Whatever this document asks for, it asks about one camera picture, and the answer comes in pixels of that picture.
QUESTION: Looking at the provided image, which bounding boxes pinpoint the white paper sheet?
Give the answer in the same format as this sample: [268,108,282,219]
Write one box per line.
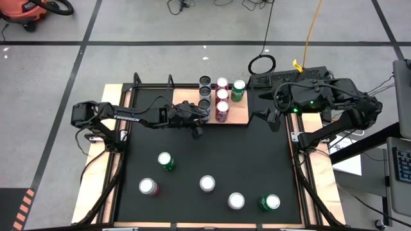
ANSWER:
[330,136,363,176]

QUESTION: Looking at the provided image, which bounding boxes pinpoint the tall silver Celsius can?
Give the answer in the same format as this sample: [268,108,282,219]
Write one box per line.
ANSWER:
[198,86,212,101]
[198,75,212,89]
[198,98,212,123]

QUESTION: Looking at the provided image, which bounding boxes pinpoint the black mat with orange stripes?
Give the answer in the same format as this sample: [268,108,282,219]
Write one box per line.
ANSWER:
[0,187,36,231]

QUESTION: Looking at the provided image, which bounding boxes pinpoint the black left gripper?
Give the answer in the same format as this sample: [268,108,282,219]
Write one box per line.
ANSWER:
[166,99,211,141]

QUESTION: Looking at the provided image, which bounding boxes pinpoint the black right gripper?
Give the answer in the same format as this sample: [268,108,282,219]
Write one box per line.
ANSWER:
[252,84,303,133]

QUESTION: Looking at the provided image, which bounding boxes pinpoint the green Sprite can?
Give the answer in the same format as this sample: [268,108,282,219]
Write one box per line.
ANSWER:
[157,151,177,171]
[231,79,247,103]
[258,193,281,212]

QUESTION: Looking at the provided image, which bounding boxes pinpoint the yellow extension cable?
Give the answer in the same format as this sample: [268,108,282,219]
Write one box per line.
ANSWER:
[301,0,324,70]

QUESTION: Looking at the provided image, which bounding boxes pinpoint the flat computer monitor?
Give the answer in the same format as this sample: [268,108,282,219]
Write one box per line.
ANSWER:
[392,58,411,141]

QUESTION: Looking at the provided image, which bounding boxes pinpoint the pink and silver Spindrift can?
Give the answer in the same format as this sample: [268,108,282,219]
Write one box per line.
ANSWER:
[199,175,216,193]
[138,177,161,197]
[227,192,246,211]

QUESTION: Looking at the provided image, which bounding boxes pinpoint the black hanging cable with coil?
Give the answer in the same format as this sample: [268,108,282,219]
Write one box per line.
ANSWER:
[247,0,277,76]

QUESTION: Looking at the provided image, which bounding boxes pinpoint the orange shop vacuum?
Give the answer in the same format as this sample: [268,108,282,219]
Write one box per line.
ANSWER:
[0,0,49,33]

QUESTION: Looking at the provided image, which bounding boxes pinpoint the red Coca-Cola Star Wars can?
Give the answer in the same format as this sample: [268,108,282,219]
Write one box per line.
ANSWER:
[215,77,229,91]

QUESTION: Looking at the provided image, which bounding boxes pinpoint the thin black floor cable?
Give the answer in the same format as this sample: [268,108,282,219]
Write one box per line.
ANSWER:
[166,0,193,16]

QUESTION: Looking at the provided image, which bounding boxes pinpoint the black stand beam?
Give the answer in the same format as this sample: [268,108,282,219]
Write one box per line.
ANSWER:
[329,121,402,165]

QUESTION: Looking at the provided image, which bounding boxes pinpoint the wooden tray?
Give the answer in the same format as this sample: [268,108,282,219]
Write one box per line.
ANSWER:
[163,88,256,128]

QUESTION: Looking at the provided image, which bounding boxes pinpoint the black table mat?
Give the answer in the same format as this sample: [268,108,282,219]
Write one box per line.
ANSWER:
[114,87,304,225]

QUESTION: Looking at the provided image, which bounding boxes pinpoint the grey keyboard console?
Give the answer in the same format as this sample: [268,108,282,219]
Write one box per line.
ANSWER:
[386,136,411,218]

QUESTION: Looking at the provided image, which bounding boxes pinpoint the black vacuum hose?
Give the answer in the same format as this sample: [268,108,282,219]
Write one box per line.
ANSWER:
[30,0,75,16]

